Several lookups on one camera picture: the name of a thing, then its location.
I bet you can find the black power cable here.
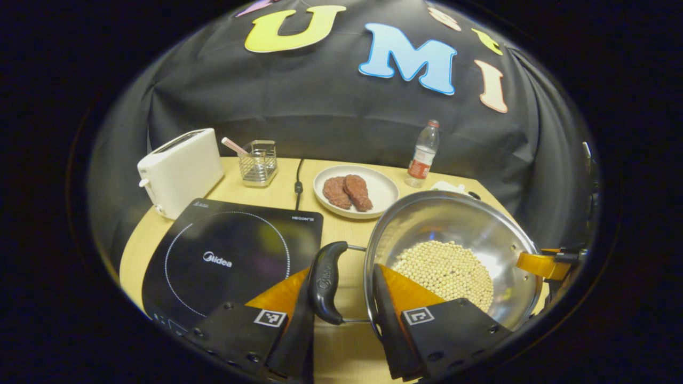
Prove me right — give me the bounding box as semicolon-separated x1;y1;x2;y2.
295;158;306;210

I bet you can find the stainless steel pot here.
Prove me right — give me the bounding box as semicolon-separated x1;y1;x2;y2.
308;190;544;342

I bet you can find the black induction cooktop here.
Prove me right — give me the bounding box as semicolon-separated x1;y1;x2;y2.
141;198;324;334

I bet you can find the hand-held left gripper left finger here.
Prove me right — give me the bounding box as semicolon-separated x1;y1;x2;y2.
184;267;315;382

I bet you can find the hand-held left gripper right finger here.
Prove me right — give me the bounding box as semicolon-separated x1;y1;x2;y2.
372;264;513;380

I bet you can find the pink striped straw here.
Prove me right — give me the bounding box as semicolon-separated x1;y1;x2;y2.
221;137;249;156

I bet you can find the pile of soybeans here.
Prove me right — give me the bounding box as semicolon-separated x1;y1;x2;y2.
391;240;495;314

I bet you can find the white toaster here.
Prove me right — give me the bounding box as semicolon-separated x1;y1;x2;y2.
137;128;225;220

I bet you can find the white divided dish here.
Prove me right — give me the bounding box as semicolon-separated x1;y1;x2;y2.
430;180;467;195

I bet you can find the brown meat patty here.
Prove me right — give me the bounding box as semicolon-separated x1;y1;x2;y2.
322;177;353;210
343;174;374;212

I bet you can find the clear glass holder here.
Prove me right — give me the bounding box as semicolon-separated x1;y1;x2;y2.
237;140;278;187

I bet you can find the white round plate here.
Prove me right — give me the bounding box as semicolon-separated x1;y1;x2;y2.
313;164;400;220

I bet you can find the clear plastic water bottle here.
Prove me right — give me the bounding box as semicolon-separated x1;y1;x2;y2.
404;119;441;188

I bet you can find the black backdrop cloth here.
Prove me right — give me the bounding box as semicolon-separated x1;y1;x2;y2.
88;0;601;267

